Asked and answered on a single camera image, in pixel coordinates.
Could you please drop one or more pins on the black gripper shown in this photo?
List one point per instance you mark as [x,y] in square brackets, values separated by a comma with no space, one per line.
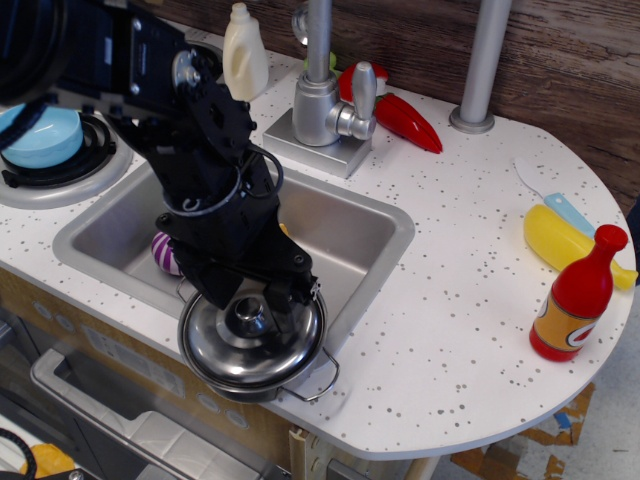
[241,240]

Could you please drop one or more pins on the steel pot lid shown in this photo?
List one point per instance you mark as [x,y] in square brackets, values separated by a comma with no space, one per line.
[241,346]

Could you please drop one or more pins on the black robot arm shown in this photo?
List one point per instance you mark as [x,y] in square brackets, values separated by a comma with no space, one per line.
[158,95]

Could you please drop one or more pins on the purple striped toy onion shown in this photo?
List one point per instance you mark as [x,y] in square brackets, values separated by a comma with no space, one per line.
[163,254]

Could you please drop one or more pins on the metal sink basin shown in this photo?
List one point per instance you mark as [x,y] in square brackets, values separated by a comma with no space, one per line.
[355,243]

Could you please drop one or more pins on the silver toy faucet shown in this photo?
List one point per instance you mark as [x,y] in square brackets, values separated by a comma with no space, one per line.
[321,130]

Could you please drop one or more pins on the front left stove burner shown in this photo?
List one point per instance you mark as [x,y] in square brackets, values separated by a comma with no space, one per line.
[101,161]

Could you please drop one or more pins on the cream toy detergent bottle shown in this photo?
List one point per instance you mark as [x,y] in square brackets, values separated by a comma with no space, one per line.
[245,61]

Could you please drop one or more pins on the red white toy mushroom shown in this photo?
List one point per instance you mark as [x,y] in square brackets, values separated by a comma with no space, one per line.
[346,77]

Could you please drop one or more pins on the red toy chili pepper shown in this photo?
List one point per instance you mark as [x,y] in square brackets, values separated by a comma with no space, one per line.
[398,116]

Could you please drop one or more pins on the blue toy bowl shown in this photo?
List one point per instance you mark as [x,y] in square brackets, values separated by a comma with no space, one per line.
[55,138]

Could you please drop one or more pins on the yellow object on floor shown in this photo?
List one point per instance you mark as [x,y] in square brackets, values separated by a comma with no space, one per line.
[50,460]

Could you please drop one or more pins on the grey support pole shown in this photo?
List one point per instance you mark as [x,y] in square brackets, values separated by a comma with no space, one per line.
[472,116]

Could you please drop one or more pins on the yellow toy banana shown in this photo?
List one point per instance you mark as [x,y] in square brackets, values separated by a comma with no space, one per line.
[553,239]

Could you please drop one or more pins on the red toy ketchup bottle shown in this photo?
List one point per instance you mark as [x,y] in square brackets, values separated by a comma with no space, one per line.
[577,299]

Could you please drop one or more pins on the blue white toy knife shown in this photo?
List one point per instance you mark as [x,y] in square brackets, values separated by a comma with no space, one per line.
[531,177]

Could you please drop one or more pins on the steel pot with handles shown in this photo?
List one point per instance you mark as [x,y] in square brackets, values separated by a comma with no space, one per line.
[314,381]

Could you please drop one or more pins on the oven door with handle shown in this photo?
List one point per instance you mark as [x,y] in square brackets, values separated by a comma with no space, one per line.
[135,432]

